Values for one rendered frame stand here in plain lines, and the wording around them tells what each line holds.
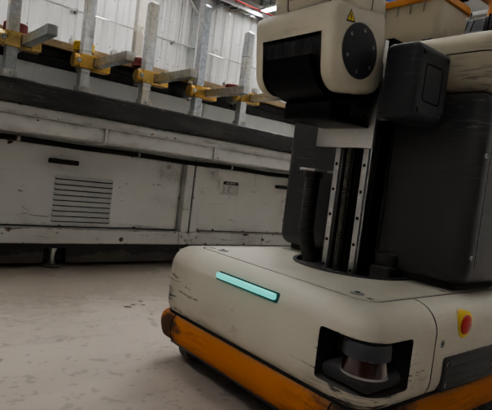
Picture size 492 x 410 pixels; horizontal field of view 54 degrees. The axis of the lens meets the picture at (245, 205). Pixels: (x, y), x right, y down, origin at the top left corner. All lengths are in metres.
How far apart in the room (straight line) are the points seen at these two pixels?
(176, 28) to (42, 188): 8.81
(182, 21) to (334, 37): 9.96
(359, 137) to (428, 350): 0.46
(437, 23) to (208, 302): 0.80
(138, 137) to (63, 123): 0.30
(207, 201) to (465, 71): 1.66
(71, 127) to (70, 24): 7.88
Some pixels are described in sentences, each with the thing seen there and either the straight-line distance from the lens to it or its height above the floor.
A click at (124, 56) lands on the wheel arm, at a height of 0.81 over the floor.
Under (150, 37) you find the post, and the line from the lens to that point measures 2.05.
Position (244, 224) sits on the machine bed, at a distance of 2.67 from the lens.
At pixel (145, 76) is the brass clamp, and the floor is 0.81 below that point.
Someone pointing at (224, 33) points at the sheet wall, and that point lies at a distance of 11.42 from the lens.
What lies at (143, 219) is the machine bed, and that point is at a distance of 2.31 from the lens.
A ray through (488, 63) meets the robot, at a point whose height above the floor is 0.74.
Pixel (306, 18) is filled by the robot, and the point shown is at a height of 0.77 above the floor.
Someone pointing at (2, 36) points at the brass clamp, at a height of 0.82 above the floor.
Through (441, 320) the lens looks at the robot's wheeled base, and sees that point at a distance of 0.94.
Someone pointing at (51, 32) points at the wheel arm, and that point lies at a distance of 1.60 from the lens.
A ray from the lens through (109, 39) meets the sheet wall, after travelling 9.99.
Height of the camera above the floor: 0.46
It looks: 3 degrees down
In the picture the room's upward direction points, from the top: 7 degrees clockwise
